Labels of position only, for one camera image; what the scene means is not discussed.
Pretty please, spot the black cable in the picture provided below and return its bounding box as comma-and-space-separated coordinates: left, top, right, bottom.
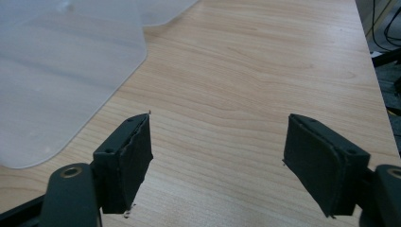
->
371, 0, 401, 53

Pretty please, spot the translucent white plastic mat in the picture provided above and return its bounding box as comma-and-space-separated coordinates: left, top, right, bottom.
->
135, 0, 201, 27
0, 0, 148, 169

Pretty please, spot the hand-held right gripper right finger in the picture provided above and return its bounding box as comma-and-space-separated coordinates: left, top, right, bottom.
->
282, 113, 372, 218

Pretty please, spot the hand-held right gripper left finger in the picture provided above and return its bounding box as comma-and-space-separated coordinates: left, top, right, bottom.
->
92, 113, 154, 215

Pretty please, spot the black metal stand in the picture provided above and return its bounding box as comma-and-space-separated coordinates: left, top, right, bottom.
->
372, 48, 401, 68

